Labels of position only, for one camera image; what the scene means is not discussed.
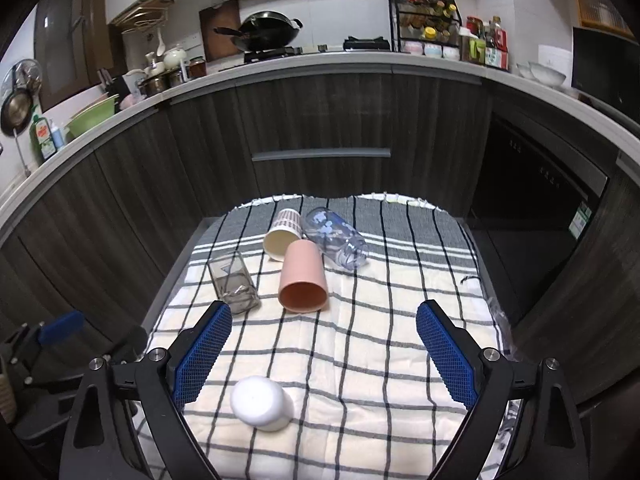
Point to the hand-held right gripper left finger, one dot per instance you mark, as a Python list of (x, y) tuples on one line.
[(202, 355)]

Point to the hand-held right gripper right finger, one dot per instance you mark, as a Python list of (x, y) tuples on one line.
[(450, 360)]

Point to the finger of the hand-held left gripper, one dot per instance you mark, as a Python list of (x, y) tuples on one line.
[(62, 325)]

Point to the pink cup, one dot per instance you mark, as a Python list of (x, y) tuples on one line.
[(302, 270)]

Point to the white cup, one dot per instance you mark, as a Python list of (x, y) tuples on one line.
[(257, 400)]

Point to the grey square glass cup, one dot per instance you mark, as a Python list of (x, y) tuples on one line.
[(232, 285)]

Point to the cream patterned cup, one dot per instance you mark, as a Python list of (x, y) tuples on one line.
[(280, 241)]

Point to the checked black and white cloth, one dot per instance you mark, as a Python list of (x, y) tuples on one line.
[(360, 320)]

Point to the black built-in dishwasher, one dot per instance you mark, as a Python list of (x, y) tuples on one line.
[(530, 200)]

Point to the green dish soap bottle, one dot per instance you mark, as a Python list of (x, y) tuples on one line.
[(42, 140)]

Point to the white and blue bottle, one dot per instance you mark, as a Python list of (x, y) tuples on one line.
[(57, 137)]

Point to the green plastic basin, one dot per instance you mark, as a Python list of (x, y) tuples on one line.
[(92, 117)]

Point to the hanging steel pan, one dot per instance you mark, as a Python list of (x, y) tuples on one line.
[(15, 110)]

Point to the steel pot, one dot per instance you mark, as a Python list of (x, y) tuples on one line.
[(176, 78), (152, 85)]

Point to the white teapot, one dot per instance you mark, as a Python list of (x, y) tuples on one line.
[(175, 57)]

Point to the white bowls on counter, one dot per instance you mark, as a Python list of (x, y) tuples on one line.
[(547, 75)]

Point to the green mug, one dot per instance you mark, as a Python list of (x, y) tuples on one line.
[(477, 51)]

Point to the black gas stove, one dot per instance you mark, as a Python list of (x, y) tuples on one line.
[(280, 54)]

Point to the brown cutting board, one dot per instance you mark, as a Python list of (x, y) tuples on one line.
[(215, 35)]

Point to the black microwave oven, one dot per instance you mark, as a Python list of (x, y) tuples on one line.
[(605, 72)]

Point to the black wok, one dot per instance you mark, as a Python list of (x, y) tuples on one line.
[(270, 27)]

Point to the black spice rack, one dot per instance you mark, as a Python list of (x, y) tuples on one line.
[(425, 20)]

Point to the gold wall dish rack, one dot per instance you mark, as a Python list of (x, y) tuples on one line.
[(145, 12)]

